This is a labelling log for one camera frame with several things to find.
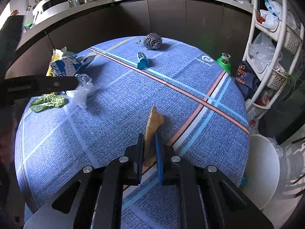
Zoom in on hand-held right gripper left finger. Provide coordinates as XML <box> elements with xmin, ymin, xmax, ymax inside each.
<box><xmin>24</xmin><ymin>134</ymin><xmax>145</xmax><ymax>229</ymax></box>

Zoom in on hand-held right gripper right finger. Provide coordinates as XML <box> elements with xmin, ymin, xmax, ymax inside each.
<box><xmin>155</xmin><ymin>134</ymin><xmax>275</xmax><ymax>229</ymax></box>

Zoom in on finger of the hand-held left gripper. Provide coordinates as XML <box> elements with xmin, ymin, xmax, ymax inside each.
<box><xmin>0</xmin><ymin>15</ymin><xmax>25</xmax><ymax>77</ymax></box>
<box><xmin>0</xmin><ymin>75</ymin><xmax>79</xmax><ymax>106</ymax></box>

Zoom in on brown dried peel piece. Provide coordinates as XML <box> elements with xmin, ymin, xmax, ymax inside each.
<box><xmin>143</xmin><ymin>106</ymin><xmax>165</xmax><ymax>168</ymax></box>

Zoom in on clear plastic wrap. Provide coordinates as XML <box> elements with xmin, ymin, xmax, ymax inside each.
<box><xmin>67</xmin><ymin>74</ymin><xmax>96</xmax><ymax>108</ymax></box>

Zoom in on steel wool scrubber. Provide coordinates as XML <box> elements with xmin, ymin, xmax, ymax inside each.
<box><xmin>137</xmin><ymin>33</ymin><xmax>163</xmax><ymax>50</ymax></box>

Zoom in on green vegetable leaf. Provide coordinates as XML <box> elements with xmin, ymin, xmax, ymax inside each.
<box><xmin>30</xmin><ymin>95</ymin><xmax>66</xmax><ymax>113</ymax></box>

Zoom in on yellow snack bag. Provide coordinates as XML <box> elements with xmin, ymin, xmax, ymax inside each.
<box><xmin>46</xmin><ymin>48</ymin><xmax>63</xmax><ymax>77</ymax></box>

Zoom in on blue and white packet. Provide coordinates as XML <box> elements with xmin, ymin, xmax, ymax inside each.
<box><xmin>50</xmin><ymin>52</ymin><xmax>97</xmax><ymax>77</ymax></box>

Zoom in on blue plaid tablecloth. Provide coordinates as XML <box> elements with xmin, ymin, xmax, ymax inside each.
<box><xmin>15</xmin><ymin>36</ymin><xmax>250</xmax><ymax>229</ymax></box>

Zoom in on white countertop appliance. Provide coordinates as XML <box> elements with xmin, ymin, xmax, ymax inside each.
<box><xmin>32</xmin><ymin>0</ymin><xmax>71</xmax><ymax>24</ymax></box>

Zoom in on small blue wrapper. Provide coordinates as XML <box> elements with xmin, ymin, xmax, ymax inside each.
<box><xmin>136</xmin><ymin>51</ymin><xmax>149</xmax><ymax>69</ymax></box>

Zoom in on green thermos flask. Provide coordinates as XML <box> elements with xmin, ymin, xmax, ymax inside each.
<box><xmin>216</xmin><ymin>52</ymin><xmax>231</xmax><ymax>75</ymax></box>

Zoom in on dark blue bag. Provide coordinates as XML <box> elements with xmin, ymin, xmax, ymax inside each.
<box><xmin>232</xmin><ymin>63</ymin><xmax>261</xmax><ymax>101</ymax></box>

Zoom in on dark kitchen counter cabinets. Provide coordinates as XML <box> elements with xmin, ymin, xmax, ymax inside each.
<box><xmin>5</xmin><ymin>0</ymin><xmax>254</xmax><ymax>77</ymax></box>

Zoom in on clear plastic bags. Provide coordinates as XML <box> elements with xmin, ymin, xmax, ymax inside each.
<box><xmin>249</xmin><ymin>32</ymin><xmax>284</xmax><ymax>74</ymax></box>

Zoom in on green spider plant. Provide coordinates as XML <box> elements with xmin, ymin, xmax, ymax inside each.
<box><xmin>281</xmin><ymin>72</ymin><xmax>303</xmax><ymax>99</ymax></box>

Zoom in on white and blue plastic bags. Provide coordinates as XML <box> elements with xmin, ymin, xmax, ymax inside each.
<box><xmin>260</xmin><ymin>0</ymin><xmax>301</xmax><ymax>29</ymax></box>

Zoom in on white storage rack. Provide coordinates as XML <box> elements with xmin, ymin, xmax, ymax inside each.
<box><xmin>243</xmin><ymin>0</ymin><xmax>305</xmax><ymax>120</ymax></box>

